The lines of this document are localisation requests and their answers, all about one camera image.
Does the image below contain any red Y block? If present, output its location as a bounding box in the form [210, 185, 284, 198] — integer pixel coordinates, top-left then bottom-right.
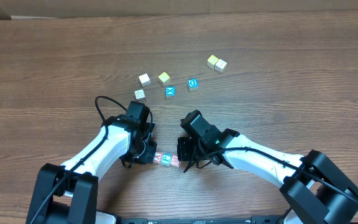
[153, 151, 163, 164]

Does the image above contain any red M block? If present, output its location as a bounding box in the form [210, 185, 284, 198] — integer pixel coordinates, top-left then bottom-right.
[170, 155, 181, 168]

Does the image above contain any blue P block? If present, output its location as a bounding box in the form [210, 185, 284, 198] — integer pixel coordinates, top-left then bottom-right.
[160, 154, 172, 166]

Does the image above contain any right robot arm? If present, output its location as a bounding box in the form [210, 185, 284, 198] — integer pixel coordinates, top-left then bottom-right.
[177, 110, 358, 223]

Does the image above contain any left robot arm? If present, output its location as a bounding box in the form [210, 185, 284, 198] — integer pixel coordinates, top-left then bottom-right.
[26, 101, 157, 223]

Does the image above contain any white patterned block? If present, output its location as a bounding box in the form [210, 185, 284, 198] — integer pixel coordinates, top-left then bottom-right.
[134, 90, 146, 102]

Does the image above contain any blue X block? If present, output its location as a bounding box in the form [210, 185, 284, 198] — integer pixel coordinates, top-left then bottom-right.
[165, 86, 176, 98]

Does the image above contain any blue Q block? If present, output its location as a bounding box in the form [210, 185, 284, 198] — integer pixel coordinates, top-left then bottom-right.
[188, 78, 199, 91]

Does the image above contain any white block upper left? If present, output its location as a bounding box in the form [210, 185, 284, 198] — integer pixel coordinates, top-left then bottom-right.
[139, 73, 150, 86]

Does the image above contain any yellow block centre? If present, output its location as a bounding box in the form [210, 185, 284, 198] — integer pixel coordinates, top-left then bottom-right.
[158, 72, 170, 86]

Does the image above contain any yellow block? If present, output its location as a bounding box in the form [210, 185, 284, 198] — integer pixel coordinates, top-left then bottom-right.
[158, 72, 170, 86]
[206, 55, 219, 69]

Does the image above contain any white block far right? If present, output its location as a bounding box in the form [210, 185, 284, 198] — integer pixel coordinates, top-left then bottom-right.
[214, 59, 227, 73]

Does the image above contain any yellow block far right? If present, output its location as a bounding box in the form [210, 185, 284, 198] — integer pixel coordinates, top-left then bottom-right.
[206, 55, 219, 69]

